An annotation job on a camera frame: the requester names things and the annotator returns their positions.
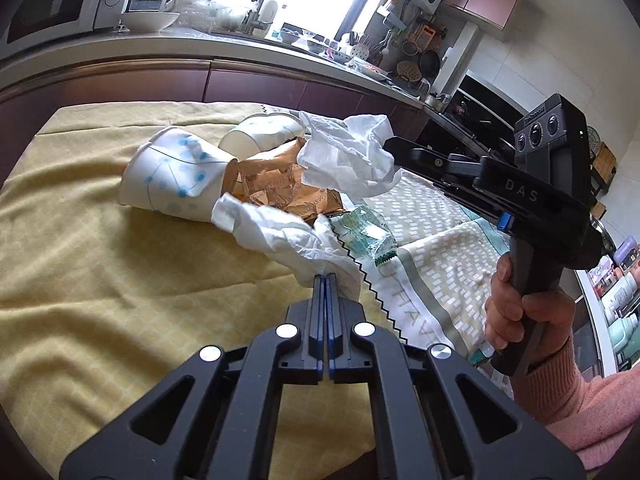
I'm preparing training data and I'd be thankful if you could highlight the kitchen counter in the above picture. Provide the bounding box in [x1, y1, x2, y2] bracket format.
[0, 24, 428, 111]

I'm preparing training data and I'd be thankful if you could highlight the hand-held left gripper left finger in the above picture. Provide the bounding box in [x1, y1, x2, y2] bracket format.
[59, 274, 327, 480]

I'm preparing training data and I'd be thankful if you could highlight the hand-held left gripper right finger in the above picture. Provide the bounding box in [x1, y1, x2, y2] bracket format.
[326, 274, 587, 480]

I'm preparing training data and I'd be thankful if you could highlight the purple jar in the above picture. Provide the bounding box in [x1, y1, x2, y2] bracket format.
[617, 237, 640, 273]

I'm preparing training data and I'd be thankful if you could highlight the green snack wrapper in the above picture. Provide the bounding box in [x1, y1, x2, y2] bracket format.
[327, 207, 399, 267]

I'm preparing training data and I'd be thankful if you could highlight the blue dotted paper cup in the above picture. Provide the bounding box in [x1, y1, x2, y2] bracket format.
[218, 113, 307, 157]
[117, 127, 242, 223]

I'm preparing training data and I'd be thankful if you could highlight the green bottle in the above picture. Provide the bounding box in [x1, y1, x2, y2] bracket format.
[606, 316, 640, 377]

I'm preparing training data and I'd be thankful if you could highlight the black built-in oven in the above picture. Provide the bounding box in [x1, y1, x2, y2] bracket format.
[444, 72, 532, 162]

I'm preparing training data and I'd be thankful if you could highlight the brown base cabinet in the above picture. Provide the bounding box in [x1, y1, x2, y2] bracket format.
[0, 57, 432, 183]

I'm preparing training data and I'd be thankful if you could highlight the person's right hand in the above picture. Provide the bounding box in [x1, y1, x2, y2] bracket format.
[483, 252, 577, 352]

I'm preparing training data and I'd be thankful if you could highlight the yellow tablecloth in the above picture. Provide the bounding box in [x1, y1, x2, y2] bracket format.
[0, 101, 393, 480]

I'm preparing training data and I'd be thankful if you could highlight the beige patterned cloth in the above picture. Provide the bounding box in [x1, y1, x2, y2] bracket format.
[257, 102, 512, 367]

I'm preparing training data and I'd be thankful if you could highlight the white microwave oven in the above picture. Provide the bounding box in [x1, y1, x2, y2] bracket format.
[0, 0, 147, 55]

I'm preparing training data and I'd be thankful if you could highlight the white tissue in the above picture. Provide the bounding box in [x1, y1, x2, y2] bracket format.
[297, 112, 402, 199]
[211, 195, 364, 302]

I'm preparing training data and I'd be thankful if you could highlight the black frying pan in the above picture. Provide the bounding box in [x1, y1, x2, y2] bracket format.
[419, 51, 442, 79]

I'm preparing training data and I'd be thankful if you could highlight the white bowl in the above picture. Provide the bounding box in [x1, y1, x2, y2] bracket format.
[121, 10, 181, 34]

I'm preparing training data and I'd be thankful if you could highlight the white bottle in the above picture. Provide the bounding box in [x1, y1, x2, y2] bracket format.
[260, 0, 280, 32]

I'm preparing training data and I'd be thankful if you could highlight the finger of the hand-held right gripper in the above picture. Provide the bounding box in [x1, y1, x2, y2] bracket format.
[383, 135, 482, 183]
[427, 179, 502, 221]

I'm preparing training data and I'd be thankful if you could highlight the brown foil wrapper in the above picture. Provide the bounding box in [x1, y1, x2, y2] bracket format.
[220, 137, 347, 227]

